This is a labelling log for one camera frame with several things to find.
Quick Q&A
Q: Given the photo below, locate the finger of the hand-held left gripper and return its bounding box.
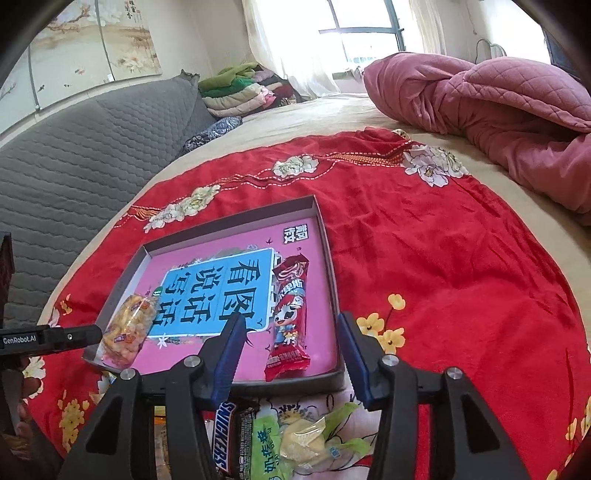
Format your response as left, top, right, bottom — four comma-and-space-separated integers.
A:
48, 324, 103, 352

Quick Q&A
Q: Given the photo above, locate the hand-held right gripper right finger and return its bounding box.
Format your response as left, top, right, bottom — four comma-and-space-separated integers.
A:
336, 312, 536, 480

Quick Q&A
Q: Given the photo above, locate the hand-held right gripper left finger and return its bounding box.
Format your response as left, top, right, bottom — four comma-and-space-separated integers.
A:
58, 313, 250, 480

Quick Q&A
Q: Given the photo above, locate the grey cardboard box tray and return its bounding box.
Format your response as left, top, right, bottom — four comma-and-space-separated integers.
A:
82, 195, 346, 393

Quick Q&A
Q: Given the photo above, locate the clear bag of yellow puffs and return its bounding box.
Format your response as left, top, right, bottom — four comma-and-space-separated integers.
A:
99, 293, 160, 370

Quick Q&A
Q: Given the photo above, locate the person's left hand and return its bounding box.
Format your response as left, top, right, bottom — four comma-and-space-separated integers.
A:
0, 369, 54, 480

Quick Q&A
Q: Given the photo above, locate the red snack stick packet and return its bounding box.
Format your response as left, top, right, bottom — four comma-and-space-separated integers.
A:
264, 254, 311, 382

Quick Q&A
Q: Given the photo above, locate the brown chocolate bar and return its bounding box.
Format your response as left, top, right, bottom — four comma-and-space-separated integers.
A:
210, 401, 259, 480

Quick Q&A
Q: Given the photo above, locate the green snack packet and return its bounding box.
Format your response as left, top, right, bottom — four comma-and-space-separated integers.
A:
252, 401, 372, 476

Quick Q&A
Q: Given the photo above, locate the pink book with blue panel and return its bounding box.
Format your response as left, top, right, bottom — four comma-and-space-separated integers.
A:
139, 208, 340, 377

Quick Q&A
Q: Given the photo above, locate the red floral blanket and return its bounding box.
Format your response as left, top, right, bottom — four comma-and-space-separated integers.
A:
39, 127, 591, 480

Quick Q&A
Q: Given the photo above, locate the grey quilted headboard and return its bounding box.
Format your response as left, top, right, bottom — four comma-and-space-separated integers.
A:
0, 74, 218, 324

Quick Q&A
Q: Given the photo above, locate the dark patterned cloth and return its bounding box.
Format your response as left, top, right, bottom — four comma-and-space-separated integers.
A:
182, 115, 243, 155

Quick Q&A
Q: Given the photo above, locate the beige bed sheet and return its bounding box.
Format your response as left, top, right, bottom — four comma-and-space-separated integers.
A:
37, 92, 591, 352

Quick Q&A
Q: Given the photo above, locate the stack of folded clothes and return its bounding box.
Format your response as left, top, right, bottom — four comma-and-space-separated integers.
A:
198, 62, 305, 121

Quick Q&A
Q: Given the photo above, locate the pink quilted comforter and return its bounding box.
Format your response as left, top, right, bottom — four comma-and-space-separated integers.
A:
362, 52, 591, 227

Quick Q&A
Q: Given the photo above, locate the white sheer curtain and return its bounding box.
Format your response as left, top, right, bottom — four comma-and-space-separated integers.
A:
242, 0, 340, 100

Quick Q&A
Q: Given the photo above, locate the white metal rack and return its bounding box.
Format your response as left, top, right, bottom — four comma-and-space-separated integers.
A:
475, 39, 509, 58

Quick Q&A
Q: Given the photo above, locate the black television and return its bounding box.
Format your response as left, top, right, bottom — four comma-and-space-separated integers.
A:
540, 25, 585, 81

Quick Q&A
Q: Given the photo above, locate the floral wall painting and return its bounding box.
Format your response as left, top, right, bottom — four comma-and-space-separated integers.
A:
0, 0, 162, 137

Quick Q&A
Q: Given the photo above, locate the window with dark frame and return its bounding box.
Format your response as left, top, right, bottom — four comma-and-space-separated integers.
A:
318, 0, 416, 75

